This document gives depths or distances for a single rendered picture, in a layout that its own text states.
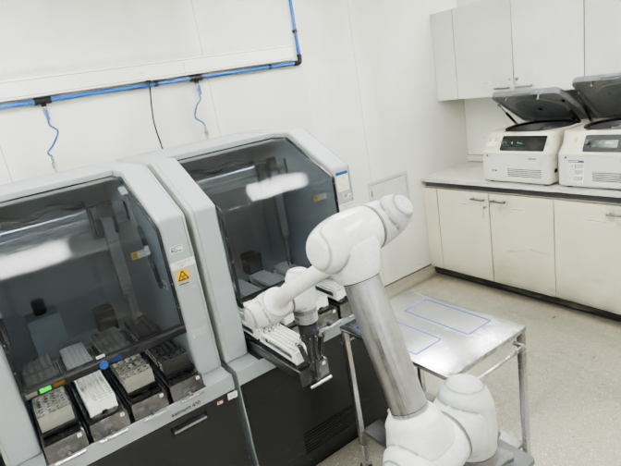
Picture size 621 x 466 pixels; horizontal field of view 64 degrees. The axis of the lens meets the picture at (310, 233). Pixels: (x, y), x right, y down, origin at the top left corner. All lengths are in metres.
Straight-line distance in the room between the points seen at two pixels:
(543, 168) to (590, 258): 0.66
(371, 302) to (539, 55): 2.99
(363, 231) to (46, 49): 2.22
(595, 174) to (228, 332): 2.47
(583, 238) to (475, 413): 2.41
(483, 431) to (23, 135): 2.53
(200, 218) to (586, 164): 2.49
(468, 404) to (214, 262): 1.15
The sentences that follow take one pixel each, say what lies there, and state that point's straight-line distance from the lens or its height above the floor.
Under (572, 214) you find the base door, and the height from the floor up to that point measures 0.72.
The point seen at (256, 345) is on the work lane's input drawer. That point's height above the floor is 0.80.
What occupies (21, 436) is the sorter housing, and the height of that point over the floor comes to 0.84.
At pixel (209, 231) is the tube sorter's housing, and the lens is 2.10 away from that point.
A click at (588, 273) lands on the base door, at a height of 0.33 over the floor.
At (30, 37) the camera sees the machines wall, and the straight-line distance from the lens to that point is 3.07.
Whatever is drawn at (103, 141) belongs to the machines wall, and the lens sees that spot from 3.08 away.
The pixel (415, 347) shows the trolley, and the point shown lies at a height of 0.82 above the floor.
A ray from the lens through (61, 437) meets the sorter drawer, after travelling 2.09.
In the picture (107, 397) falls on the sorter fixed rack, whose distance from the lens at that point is 2.09.
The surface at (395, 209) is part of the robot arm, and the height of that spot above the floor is 1.49.
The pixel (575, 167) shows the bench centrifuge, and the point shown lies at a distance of 3.67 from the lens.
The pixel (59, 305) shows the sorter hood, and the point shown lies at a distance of 1.98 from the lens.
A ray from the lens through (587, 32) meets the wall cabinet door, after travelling 3.86.
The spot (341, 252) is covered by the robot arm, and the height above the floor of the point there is 1.44.
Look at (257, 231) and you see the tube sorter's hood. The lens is 2.18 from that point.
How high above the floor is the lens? 1.85
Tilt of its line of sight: 17 degrees down
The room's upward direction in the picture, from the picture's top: 10 degrees counter-clockwise
